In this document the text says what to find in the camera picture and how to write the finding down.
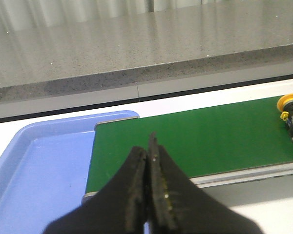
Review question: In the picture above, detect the green conveyor belt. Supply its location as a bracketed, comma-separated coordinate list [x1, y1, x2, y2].
[86, 97, 293, 193]

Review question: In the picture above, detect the grey speckled stone counter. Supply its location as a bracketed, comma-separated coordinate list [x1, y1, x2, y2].
[0, 0, 293, 122]

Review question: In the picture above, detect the white pleated curtain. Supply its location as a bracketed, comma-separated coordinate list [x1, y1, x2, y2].
[0, 0, 225, 31]

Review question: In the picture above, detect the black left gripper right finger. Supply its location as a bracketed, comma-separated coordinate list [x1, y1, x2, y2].
[147, 133, 262, 234]

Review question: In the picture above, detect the blue plastic tray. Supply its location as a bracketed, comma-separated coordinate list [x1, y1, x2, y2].
[0, 111, 138, 234]

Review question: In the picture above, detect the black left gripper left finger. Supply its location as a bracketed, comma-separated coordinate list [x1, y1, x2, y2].
[44, 146, 147, 234]

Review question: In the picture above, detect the aluminium conveyor frame rail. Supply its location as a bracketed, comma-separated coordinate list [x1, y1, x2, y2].
[82, 160, 293, 205]

